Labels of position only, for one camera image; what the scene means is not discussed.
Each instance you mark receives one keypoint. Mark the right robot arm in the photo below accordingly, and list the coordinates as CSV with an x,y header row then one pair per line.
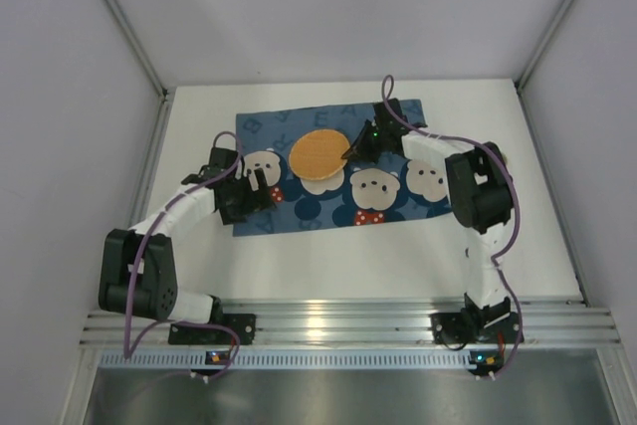
x,y
482,197

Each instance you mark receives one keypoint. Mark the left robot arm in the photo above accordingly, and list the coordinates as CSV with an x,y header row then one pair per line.
x,y
139,274

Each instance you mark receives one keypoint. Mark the blue cartoon placemat cloth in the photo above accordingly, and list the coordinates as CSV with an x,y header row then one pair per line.
x,y
391,189

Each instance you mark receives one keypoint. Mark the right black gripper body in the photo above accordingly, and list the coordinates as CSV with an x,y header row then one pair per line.
x,y
368,141

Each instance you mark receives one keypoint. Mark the round woven orange plate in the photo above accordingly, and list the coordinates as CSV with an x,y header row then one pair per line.
x,y
317,155

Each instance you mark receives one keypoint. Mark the right aluminium frame post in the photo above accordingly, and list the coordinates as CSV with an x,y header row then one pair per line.
x,y
549,33

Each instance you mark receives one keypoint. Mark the left aluminium frame post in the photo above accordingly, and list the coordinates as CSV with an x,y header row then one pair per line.
x,y
135,46

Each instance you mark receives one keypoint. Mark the aluminium frame post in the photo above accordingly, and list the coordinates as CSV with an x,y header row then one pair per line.
x,y
135,46
549,33

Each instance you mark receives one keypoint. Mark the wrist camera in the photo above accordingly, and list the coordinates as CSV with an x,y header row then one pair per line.
x,y
389,115
222,159

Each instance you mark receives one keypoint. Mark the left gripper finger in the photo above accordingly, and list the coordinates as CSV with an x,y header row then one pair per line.
x,y
204,174
261,191

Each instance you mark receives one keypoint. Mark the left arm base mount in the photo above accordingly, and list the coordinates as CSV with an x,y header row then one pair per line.
x,y
232,328

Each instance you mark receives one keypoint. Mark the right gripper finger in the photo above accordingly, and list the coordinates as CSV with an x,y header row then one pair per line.
x,y
415,125
357,149

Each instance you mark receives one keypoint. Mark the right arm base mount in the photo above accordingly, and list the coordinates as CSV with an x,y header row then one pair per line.
x,y
455,330

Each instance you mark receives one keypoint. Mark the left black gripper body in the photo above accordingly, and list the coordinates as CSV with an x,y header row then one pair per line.
x,y
249,198

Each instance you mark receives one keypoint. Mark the slotted cable duct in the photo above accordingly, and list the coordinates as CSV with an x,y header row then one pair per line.
x,y
307,359

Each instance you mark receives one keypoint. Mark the aluminium front rail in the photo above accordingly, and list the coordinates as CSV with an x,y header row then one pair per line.
x,y
331,323

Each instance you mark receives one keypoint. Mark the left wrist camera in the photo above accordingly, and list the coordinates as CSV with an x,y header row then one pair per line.
x,y
222,159

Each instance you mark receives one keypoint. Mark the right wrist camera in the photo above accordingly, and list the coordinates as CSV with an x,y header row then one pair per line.
x,y
389,115

